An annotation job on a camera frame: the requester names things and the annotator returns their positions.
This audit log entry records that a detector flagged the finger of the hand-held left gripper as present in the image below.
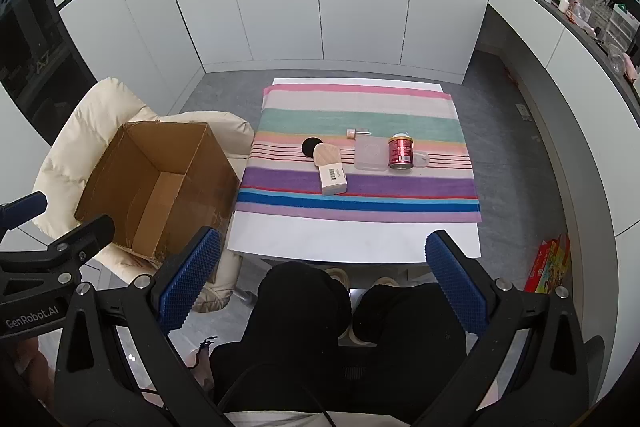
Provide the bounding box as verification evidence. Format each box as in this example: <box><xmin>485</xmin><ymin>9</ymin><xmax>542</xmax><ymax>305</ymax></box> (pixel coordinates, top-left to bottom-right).
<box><xmin>0</xmin><ymin>213</ymin><xmax>117</xmax><ymax>293</ymax></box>
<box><xmin>0</xmin><ymin>191</ymin><xmax>48</xmax><ymax>238</ymax></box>

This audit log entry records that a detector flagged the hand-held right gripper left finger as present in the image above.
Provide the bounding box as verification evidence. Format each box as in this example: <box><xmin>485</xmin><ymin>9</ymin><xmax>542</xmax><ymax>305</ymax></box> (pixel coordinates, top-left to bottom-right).
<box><xmin>54</xmin><ymin>226</ymin><xmax>226</xmax><ymax>427</ymax></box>

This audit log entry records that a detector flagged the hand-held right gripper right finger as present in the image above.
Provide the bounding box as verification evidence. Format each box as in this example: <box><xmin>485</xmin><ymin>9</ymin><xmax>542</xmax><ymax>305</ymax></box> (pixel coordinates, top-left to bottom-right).
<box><xmin>410</xmin><ymin>229</ymin><xmax>606</xmax><ymax>427</ymax></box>

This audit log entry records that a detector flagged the brown cardboard box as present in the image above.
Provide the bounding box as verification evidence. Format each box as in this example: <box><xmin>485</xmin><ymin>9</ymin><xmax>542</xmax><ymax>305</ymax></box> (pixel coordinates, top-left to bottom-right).
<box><xmin>74</xmin><ymin>121</ymin><xmax>241</xmax><ymax>267</ymax></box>

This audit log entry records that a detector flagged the red tin can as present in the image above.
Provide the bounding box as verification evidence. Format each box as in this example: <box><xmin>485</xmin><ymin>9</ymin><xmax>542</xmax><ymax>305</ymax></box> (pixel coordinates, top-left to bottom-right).
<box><xmin>388</xmin><ymin>133</ymin><xmax>415</xmax><ymax>170</ymax></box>

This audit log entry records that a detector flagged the clear plastic container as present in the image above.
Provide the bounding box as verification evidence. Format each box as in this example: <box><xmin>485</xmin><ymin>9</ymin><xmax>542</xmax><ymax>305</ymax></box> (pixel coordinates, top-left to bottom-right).
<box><xmin>353</xmin><ymin>138</ymin><xmax>389</xmax><ymax>172</ymax></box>

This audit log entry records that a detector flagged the small white carton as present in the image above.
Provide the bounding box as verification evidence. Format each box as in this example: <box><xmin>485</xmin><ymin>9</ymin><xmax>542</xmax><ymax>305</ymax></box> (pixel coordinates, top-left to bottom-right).
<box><xmin>320</xmin><ymin>163</ymin><xmax>348</xmax><ymax>196</ymax></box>

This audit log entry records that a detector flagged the beige shoe insole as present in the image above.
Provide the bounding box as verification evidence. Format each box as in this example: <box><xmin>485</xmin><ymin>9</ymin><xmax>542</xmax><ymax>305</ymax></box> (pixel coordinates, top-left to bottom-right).
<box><xmin>312</xmin><ymin>143</ymin><xmax>342</xmax><ymax>168</ymax></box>

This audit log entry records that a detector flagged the person's left hand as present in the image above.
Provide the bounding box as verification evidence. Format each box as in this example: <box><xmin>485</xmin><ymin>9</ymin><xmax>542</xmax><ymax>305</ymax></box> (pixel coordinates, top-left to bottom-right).
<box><xmin>11</xmin><ymin>339</ymin><xmax>57</xmax><ymax>408</ymax></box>

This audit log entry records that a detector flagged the colourful box on floor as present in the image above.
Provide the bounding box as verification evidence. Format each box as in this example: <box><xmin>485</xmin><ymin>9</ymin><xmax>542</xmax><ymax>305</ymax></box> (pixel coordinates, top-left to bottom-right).
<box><xmin>523</xmin><ymin>234</ymin><xmax>572</xmax><ymax>295</ymax></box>

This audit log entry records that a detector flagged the white low table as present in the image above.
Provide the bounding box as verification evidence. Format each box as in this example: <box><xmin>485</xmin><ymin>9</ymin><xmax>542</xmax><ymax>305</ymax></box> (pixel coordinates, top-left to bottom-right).
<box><xmin>226</xmin><ymin>78</ymin><xmax>482</xmax><ymax>265</ymax></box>

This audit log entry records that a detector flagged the cream padded armchair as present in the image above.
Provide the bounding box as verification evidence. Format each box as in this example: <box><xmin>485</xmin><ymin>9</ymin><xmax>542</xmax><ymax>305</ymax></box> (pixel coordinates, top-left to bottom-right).
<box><xmin>32</xmin><ymin>78</ymin><xmax>256</xmax><ymax>314</ymax></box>

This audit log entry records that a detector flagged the black glass cabinet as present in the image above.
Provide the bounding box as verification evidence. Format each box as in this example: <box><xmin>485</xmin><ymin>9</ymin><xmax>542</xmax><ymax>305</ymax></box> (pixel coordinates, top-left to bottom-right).
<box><xmin>0</xmin><ymin>0</ymin><xmax>98</xmax><ymax>145</ymax></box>

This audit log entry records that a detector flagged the striped colourful cloth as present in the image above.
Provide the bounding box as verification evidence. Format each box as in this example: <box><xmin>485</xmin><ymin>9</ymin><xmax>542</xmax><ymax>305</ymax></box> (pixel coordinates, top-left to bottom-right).
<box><xmin>234</xmin><ymin>83</ymin><xmax>483</xmax><ymax>224</ymax></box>

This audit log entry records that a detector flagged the white curved counter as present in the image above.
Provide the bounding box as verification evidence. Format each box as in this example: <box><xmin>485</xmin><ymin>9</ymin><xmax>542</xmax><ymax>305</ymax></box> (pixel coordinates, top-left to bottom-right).
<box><xmin>460</xmin><ymin>0</ymin><xmax>640</xmax><ymax>408</ymax></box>

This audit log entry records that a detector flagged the clear plastic organizer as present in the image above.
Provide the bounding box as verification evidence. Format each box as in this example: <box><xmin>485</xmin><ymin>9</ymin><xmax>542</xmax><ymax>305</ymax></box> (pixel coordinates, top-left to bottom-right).
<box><xmin>595</xmin><ymin>4</ymin><xmax>640</xmax><ymax>52</ymax></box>

